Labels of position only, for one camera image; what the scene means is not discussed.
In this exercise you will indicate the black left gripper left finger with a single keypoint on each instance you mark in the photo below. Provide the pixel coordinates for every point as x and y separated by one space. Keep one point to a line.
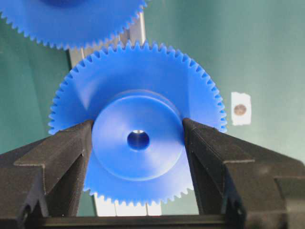
45 177

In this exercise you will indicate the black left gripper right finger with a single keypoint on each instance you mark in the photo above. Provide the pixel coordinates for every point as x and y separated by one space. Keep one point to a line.
255 187

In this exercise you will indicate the white tape marker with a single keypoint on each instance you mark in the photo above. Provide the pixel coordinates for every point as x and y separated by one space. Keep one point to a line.
241 109

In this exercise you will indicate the aluminium extrusion rail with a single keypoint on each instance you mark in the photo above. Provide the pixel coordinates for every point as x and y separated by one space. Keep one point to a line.
136 140

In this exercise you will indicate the large blue gear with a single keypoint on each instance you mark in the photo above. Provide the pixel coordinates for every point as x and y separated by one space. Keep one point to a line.
70 24

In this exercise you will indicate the small blue gear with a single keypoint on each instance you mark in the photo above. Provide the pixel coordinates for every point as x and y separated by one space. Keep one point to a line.
182 88

